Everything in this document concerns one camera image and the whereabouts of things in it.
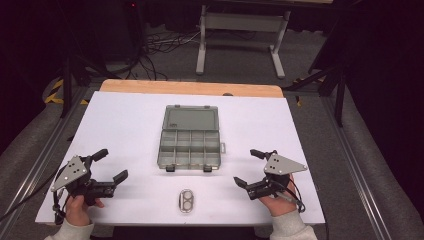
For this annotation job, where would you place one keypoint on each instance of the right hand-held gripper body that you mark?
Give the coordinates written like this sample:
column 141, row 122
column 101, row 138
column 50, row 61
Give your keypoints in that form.
column 281, row 165

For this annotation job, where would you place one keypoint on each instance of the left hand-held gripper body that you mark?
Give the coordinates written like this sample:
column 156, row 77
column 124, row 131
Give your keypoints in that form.
column 71, row 171

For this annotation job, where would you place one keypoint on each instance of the person's left hand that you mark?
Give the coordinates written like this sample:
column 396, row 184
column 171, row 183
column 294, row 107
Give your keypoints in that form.
column 78, row 210

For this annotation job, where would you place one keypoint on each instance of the person's right hand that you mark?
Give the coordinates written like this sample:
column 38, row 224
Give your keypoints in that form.
column 280, row 205

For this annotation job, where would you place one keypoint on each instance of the white table sheet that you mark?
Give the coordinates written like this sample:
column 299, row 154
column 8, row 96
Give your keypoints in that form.
column 133, row 133

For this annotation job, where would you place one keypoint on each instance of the small clear oval case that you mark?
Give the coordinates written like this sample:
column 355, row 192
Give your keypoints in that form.
column 186, row 201

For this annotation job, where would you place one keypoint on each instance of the grey plastic compartment box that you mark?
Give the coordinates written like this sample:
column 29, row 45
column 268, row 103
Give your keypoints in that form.
column 190, row 140

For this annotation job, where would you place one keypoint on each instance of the yellow black hazard tape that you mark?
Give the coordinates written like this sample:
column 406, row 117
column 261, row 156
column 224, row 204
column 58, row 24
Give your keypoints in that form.
column 55, row 93
column 298, row 100

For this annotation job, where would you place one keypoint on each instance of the black metal stand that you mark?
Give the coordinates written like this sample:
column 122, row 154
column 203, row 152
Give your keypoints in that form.
column 68, row 83
column 338, row 90

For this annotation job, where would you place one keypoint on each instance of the aluminium floor rail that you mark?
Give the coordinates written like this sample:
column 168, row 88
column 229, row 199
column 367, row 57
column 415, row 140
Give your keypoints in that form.
column 43, row 156
column 356, row 173

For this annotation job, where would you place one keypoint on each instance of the white metal table frame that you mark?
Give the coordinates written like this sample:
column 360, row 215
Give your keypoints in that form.
column 245, row 22

